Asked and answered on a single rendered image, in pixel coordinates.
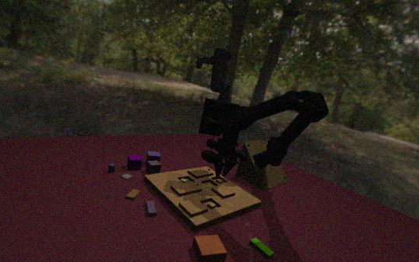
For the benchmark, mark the green rectangular block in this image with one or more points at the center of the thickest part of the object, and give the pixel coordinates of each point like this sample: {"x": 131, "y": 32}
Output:
{"x": 261, "y": 248}

